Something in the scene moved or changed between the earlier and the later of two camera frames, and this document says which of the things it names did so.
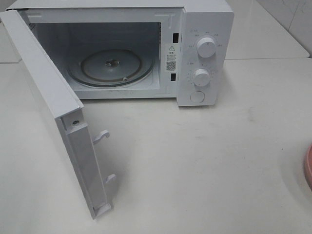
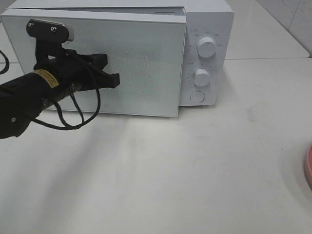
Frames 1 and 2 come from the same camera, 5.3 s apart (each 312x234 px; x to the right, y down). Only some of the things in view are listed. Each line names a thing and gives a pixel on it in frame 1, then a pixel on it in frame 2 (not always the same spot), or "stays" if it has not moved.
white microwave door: [54, 90] → [148, 52]
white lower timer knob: [202, 77] stays
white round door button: [197, 97] stays
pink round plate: [308, 166] stays
